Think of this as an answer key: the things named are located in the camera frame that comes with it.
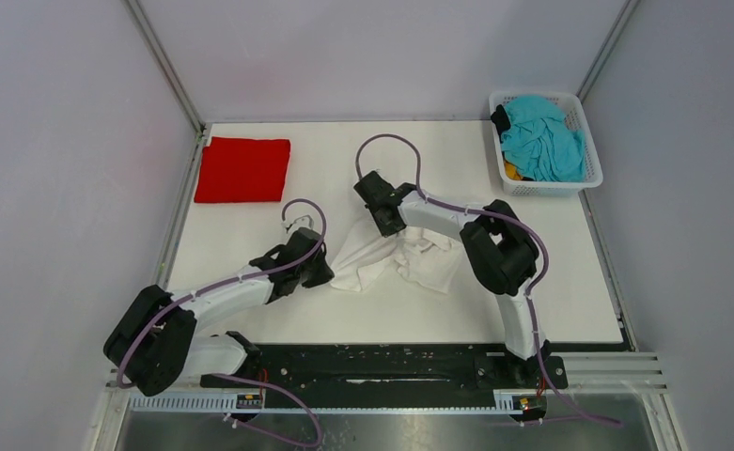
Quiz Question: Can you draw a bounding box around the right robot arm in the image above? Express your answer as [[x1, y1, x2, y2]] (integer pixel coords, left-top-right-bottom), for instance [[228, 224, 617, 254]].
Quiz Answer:
[[353, 171, 548, 387]]

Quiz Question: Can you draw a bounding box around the yellow garment in basket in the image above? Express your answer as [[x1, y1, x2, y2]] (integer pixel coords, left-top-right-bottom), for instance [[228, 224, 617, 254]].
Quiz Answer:
[[503, 160, 524, 181]]

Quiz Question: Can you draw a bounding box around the black garment in basket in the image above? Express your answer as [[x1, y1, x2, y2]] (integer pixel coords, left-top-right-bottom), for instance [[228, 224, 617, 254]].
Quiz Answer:
[[490, 104, 512, 135]]

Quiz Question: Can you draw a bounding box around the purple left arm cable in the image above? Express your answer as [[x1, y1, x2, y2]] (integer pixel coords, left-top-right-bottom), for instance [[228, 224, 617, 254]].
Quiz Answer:
[[116, 198, 329, 449]]

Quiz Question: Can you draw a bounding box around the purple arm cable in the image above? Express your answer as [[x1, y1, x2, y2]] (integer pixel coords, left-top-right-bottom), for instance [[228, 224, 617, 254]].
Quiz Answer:
[[354, 133, 624, 428], [116, 198, 329, 449]]

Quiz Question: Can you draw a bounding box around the white slotted cable duct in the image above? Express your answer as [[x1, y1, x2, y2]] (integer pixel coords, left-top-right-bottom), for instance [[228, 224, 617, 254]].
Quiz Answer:
[[128, 389, 546, 415]]

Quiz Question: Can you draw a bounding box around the white t shirt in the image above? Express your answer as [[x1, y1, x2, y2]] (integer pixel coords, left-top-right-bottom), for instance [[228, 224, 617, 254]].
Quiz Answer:
[[330, 217, 464, 294]]

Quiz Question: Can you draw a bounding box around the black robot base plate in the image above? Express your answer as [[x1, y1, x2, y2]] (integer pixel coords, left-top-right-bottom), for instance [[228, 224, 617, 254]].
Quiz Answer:
[[199, 342, 570, 411]]

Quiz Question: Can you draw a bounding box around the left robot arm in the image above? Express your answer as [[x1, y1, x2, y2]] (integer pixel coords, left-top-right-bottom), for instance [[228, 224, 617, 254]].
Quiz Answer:
[[102, 226, 334, 397]]

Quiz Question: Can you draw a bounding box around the folded red t shirt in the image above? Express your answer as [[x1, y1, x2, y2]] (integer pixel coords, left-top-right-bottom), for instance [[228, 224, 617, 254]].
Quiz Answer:
[[194, 136, 291, 204]]

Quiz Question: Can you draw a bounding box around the turquoise t shirt in basket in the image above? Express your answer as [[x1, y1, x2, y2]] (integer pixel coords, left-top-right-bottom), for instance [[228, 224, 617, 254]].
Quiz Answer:
[[499, 95, 586, 183]]

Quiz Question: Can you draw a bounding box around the aluminium frame rail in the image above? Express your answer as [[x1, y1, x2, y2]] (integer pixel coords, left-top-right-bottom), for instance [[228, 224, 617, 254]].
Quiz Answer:
[[122, 0, 205, 133]]

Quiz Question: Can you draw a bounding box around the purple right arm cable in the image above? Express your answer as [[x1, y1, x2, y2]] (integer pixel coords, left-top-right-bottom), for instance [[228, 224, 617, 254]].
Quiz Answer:
[[354, 133, 624, 428]]

